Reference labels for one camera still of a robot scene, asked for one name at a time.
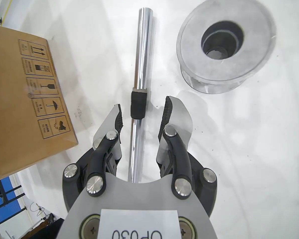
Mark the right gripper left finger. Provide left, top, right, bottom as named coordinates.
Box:
left=62, top=104, right=123, bottom=212

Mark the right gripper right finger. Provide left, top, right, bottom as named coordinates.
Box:
left=156, top=96, right=217, bottom=218

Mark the chrome metal shaft black band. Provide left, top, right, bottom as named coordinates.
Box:
left=128, top=7, right=154, bottom=183

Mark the large brown cardboard carton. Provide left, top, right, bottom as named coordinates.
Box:
left=0, top=24, right=79, bottom=183

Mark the blue partition panel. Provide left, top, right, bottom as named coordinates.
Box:
left=0, top=174, right=27, bottom=226

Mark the grey metal flanged bush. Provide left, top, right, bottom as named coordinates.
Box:
left=176, top=0, right=277, bottom=94

